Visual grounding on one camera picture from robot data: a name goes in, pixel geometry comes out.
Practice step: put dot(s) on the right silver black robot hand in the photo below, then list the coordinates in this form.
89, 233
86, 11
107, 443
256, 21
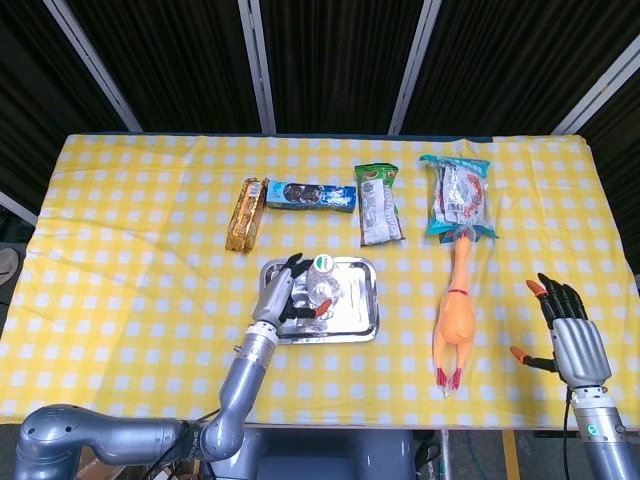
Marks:
582, 352

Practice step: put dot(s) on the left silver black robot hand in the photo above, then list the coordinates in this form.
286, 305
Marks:
272, 305

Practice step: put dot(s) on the clear plastic bottle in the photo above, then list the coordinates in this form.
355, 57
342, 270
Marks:
322, 285

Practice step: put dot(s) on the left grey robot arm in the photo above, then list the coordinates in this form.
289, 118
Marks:
240, 395

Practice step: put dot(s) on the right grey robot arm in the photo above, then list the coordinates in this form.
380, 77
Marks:
602, 440

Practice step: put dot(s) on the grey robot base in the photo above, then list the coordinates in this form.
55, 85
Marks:
325, 455

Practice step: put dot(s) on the rectangular metal tray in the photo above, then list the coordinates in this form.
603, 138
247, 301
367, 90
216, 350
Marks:
357, 310

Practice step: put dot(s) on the gold snack package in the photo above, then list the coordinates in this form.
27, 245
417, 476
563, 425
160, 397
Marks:
246, 215

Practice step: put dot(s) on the blue cookie box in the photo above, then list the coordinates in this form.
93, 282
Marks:
310, 196

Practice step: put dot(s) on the yellow rubber chicken toy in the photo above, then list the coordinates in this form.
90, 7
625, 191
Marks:
454, 320

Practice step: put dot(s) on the green snack bag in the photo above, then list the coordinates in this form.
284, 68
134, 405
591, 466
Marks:
378, 207

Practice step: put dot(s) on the yellow white checkered tablecloth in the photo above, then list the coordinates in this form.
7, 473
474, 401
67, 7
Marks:
135, 210

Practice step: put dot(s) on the metal table leg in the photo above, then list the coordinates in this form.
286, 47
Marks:
445, 455

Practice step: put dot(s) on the teal clear snack bag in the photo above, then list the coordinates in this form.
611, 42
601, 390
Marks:
457, 195

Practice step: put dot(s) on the grey round object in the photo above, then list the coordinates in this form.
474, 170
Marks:
7, 265

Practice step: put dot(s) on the white frame post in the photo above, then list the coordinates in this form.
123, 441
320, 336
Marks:
257, 65
415, 65
17, 207
600, 85
95, 65

